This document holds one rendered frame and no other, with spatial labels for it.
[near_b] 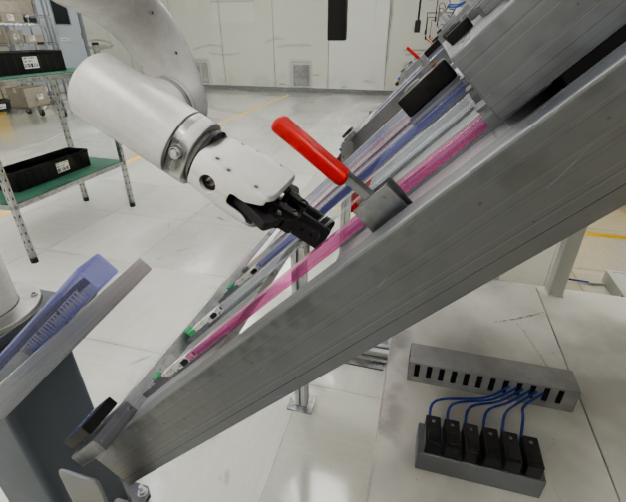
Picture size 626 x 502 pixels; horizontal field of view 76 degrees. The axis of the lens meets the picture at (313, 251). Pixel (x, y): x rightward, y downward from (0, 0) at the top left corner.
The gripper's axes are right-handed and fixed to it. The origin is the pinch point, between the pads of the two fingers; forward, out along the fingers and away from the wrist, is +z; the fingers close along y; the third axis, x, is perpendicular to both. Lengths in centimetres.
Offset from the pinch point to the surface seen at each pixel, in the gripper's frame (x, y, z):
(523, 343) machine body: 11, 26, 47
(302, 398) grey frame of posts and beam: 86, 49, 29
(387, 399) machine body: 22.6, 5.0, 25.8
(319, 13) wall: 62, 860, -219
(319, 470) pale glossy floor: 85, 29, 41
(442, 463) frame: 16.4, -5.9, 31.8
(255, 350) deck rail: 0.3, -21.0, 1.4
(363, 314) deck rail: -8.2, -21.0, 5.9
